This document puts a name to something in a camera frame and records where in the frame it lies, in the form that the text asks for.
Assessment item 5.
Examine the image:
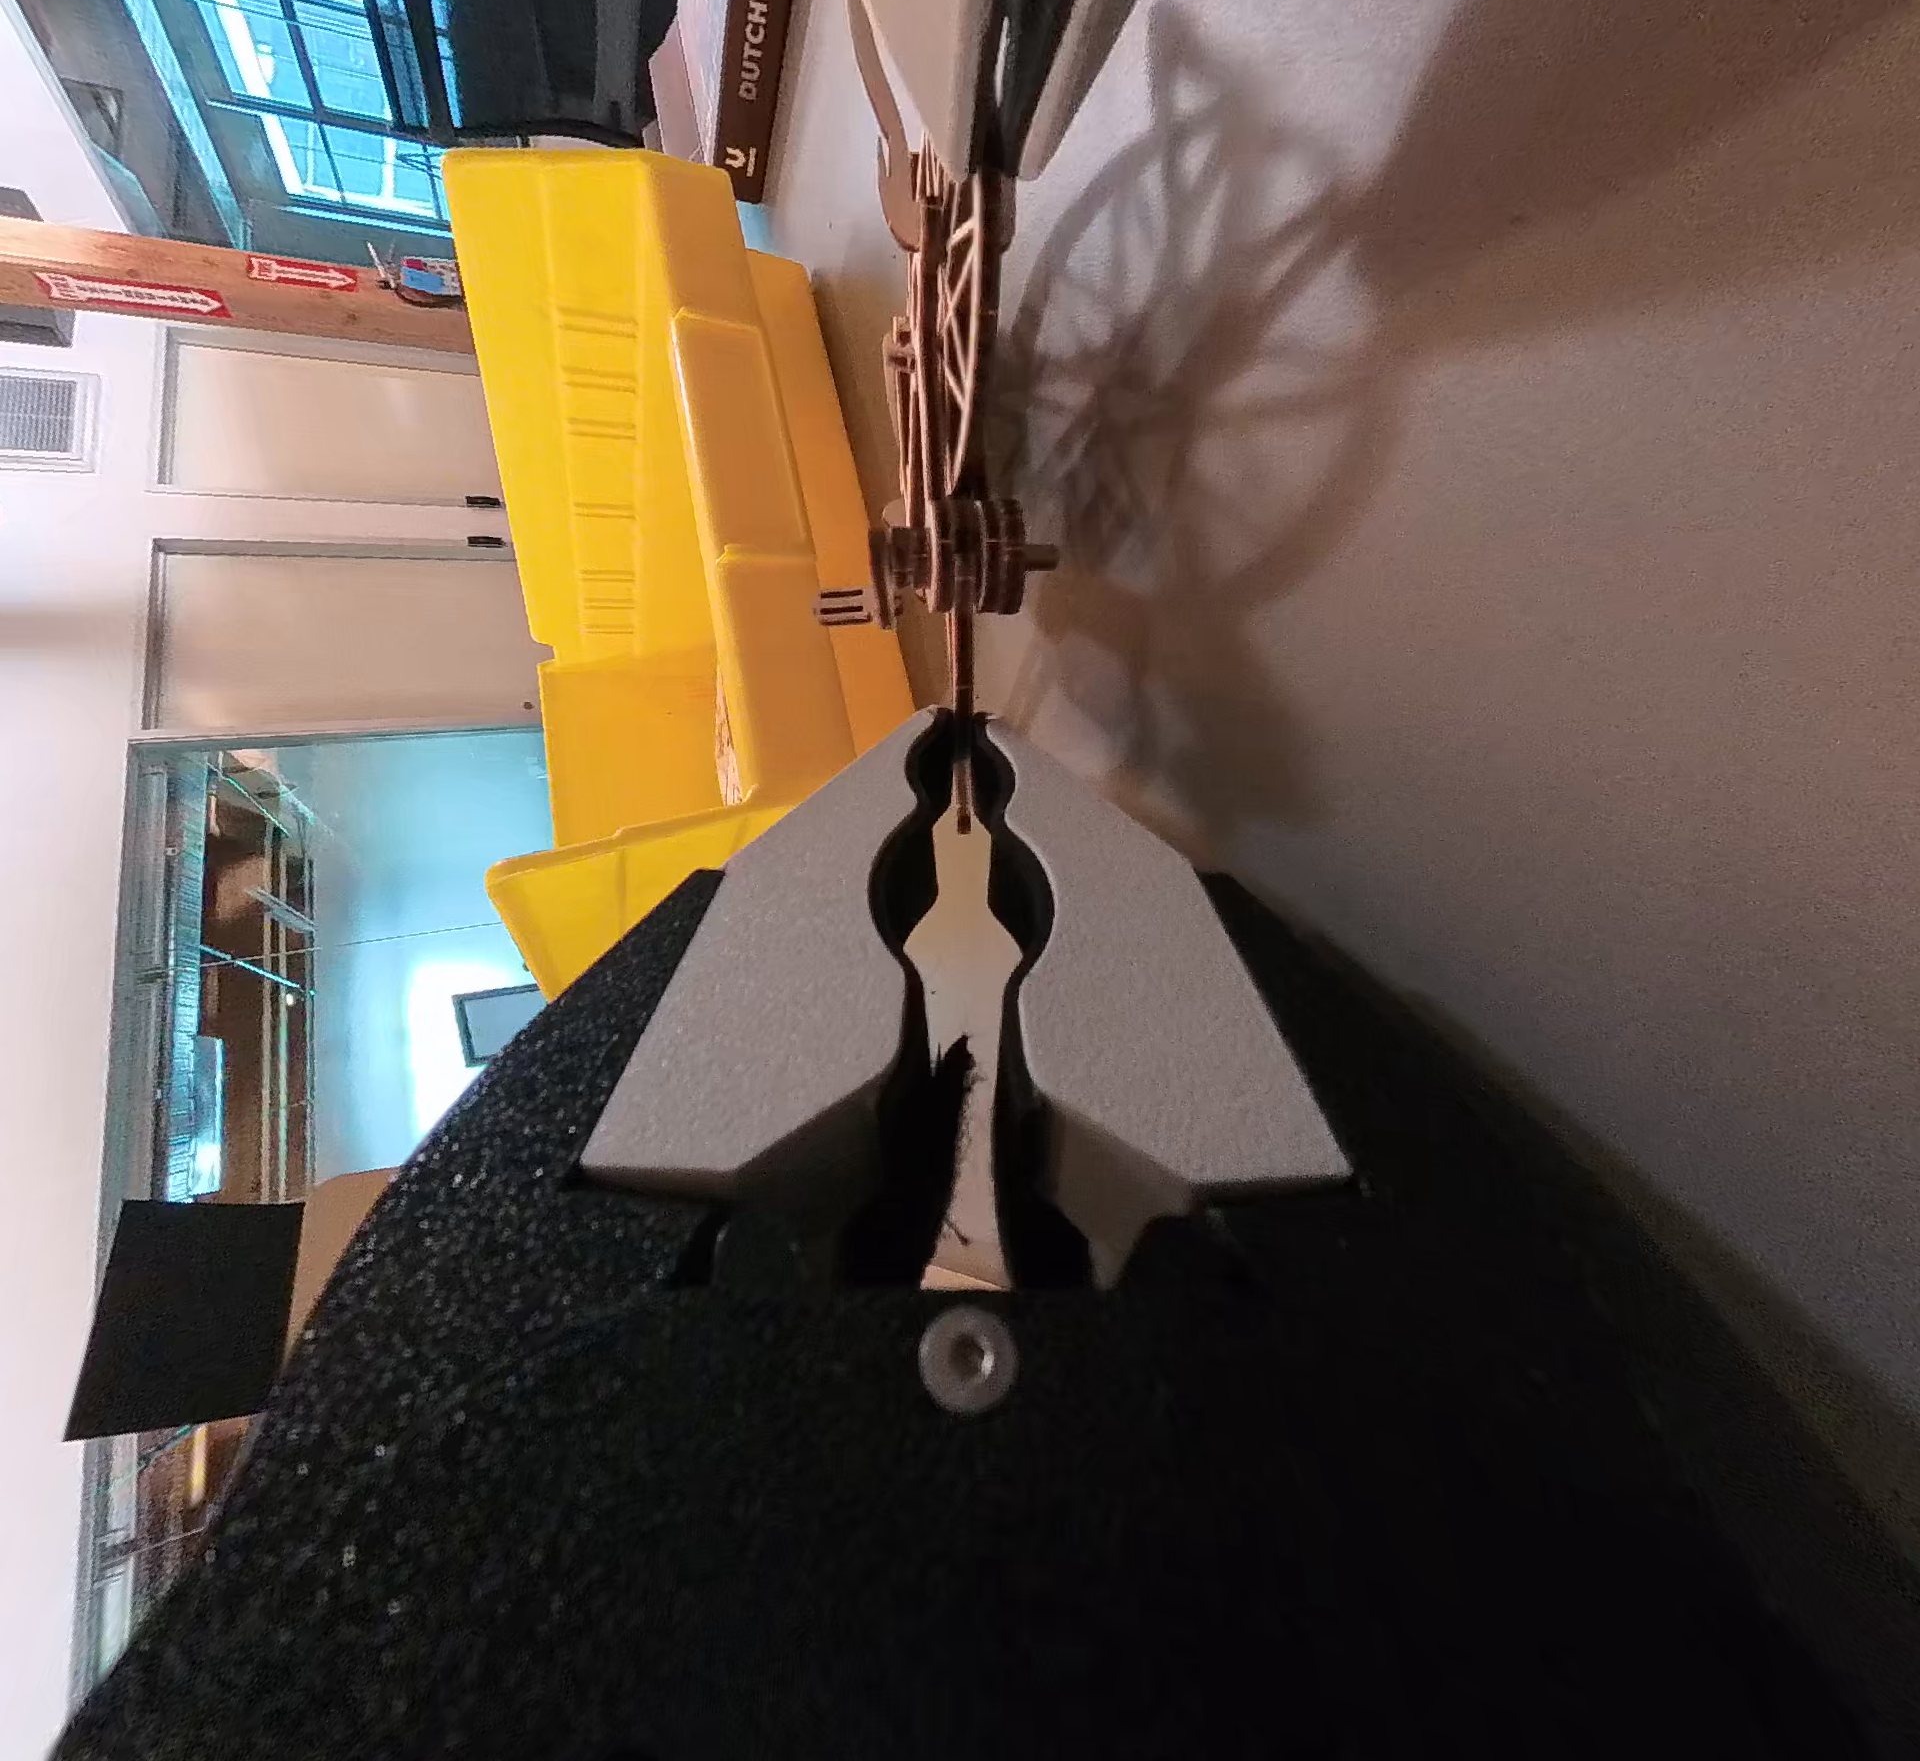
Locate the yellow plastic bin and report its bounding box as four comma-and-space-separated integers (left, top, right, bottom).
446, 149, 917, 998

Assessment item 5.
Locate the wooden beam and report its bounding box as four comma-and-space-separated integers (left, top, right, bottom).
0, 216, 480, 356

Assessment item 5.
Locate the black flat panel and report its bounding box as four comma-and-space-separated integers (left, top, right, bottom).
64, 1198, 304, 1439

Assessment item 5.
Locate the metal shelving rack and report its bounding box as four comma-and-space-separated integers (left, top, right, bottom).
150, 755, 324, 1192

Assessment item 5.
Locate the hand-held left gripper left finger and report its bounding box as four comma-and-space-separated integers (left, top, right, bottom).
574, 708, 954, 1202

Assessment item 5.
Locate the wooden spoked wheel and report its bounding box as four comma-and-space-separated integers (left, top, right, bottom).
884, 124, 1011, 509

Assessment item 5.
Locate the wooden bicycle frame assembly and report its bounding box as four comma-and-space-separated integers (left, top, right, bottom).
814, 490, 1064, 843

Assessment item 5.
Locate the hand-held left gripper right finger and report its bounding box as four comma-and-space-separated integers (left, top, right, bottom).
973, 715, 1356, 1288

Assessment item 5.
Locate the brown puzzle box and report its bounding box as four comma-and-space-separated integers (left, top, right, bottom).
653, 0, 813, 202

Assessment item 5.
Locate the large paned window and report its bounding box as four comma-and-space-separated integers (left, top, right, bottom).
0, 0, 453, 236

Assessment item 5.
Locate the long red sign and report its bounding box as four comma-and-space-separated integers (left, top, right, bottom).
36, 269, 233, 319

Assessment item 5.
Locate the white vent grille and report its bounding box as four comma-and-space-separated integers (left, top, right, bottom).
0, 369, 96, 466

